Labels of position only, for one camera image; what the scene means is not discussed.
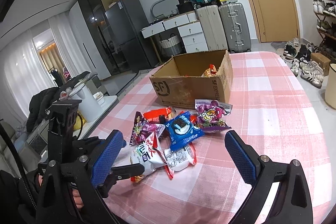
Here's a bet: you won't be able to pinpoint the white red snack bag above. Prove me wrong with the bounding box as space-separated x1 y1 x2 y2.
130 132 167 182

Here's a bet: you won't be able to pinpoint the white red noodle snack pack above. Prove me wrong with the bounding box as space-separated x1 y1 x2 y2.
164 143 197 180

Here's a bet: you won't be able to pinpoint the blue Oreo snack pack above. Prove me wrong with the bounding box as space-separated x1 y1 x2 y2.
165 111 205 151

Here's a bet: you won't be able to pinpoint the person's left hand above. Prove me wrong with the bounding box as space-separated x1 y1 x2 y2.
37 173 85 210

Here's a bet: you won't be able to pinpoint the white kettle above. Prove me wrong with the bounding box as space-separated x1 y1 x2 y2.
69 81 103 122

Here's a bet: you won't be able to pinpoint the black jacket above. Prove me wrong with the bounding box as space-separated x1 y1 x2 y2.
26 87 59 134

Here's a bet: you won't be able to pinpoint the purple candy bag left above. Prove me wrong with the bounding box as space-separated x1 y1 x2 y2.
129 111 165 146

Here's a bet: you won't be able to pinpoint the red orange snack pack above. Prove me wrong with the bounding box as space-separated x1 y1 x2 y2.
143 107 176 124

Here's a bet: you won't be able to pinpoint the white curtain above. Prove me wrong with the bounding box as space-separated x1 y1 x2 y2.
1 12 92 124

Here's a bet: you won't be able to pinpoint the pink checkered tablecloth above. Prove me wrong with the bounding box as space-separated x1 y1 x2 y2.
105 51 333 223

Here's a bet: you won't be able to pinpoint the brown cardboard SF box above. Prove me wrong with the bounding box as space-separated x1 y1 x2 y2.
150 50 233 109

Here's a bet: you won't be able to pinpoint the purple grape candy bag right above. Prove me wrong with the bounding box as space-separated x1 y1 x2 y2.
195 99 232 134

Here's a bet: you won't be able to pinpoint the cream trash bin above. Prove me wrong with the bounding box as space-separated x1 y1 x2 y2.
325 63 336 109

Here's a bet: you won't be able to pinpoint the white sneakers on floor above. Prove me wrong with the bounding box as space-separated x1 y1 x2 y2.
290 59 324 89

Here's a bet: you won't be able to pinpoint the woven laundry basket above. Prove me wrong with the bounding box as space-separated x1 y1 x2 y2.
159 35 183 57

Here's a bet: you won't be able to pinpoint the orange snack bag in box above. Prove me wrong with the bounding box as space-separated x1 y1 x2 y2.
202 64 218 78

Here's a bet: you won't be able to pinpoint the dark grey refrigerator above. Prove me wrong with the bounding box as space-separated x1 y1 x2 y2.
105 0 159 73

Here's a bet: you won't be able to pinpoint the black glass cabinet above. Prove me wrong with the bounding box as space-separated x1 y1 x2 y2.
78 0 129 76

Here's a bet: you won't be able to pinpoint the small cardboard box on floor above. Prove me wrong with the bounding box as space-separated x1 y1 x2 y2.
311 52 331 76

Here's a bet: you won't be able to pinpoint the white drawer desk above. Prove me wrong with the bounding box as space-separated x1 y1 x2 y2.
141 11 209 53

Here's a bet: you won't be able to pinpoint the oval mirror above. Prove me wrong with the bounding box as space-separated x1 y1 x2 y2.
150 0 179 20

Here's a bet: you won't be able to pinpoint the beige suitcase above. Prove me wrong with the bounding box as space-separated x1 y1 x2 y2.
197 5 228 51

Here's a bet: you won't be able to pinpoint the silver suitcase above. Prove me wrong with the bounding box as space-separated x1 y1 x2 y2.
219 2 251 53

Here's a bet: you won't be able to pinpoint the shoe rack with shoes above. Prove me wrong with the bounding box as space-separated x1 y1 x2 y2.
312 0 335 63

